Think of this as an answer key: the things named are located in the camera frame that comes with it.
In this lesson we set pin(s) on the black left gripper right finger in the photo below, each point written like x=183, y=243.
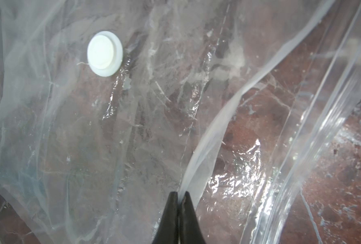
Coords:
x=189, y=231

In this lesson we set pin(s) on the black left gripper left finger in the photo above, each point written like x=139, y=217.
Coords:
x=167, y=232

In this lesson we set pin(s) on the clear plastic vacuum bag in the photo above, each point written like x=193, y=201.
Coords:
x=231, y=101

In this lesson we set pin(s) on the white round bag valve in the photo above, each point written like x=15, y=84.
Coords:
x=105, y=54

